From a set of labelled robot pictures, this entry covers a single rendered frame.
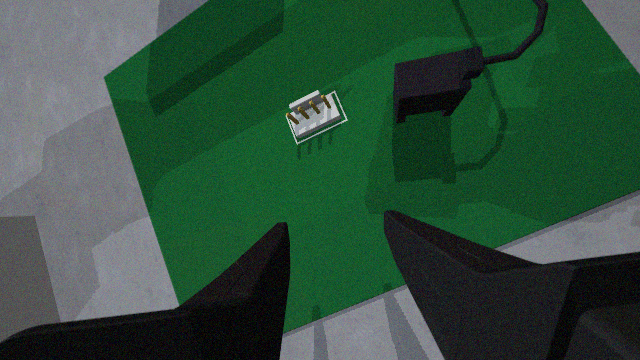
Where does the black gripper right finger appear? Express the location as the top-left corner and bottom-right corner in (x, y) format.
(384, 210), (640, 360)

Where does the black cable with plug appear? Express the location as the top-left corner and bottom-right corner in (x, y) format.
(393, 0), (548, 123)

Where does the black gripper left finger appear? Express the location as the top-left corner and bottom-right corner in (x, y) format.
(0, 222), (290, 360)

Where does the green circuit board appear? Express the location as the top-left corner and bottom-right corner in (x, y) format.
(104, 0), (640, 334)

